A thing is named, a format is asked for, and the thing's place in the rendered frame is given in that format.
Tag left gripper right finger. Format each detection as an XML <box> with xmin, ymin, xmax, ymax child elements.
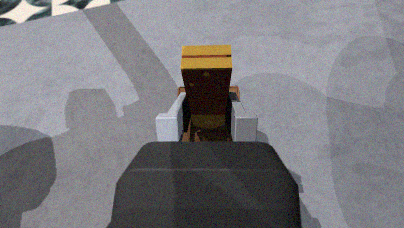
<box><xmin>225</xmin><ymin>92</ymin><xmax>258</xmax><ymax>142</ymax></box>

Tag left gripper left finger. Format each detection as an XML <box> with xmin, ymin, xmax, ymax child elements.
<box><xmin>155</xmin><ymin>92</ymin><xmax>191</xmax><ymax>142</ymax></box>

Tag brown wooden slotted block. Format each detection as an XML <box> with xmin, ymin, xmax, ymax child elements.
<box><xmin>177</xmin><ymin>86</ymin><xmax>240</xmax><ymax>142</ymax></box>

